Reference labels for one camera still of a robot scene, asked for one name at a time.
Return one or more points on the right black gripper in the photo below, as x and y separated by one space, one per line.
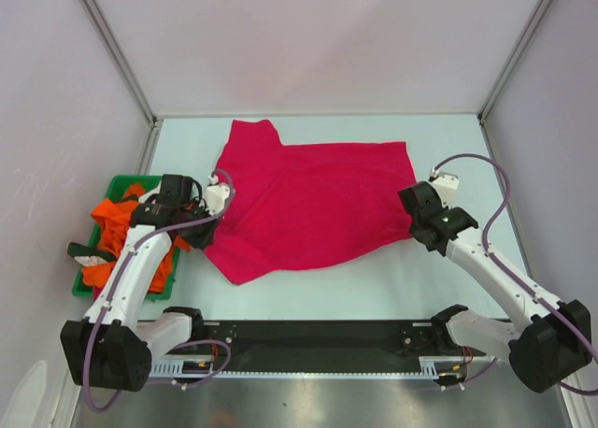
445 207

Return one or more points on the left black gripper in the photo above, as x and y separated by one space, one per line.
205 239

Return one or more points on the magenta t shirt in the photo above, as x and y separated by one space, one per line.
301 207

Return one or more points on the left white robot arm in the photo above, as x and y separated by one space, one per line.
107 349

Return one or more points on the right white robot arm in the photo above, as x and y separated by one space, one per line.
544 340

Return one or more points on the orange t shirt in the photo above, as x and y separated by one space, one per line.
112 217

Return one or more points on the black white garment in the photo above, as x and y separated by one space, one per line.
86 255

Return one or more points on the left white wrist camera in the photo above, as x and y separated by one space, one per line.
219 191

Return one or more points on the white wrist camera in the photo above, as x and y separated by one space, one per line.
219 191
446 182

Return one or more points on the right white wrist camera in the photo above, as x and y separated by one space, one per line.
446 182

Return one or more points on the white slotted cable duct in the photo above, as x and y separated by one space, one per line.
308 365

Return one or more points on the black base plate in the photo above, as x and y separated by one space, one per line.
277 338

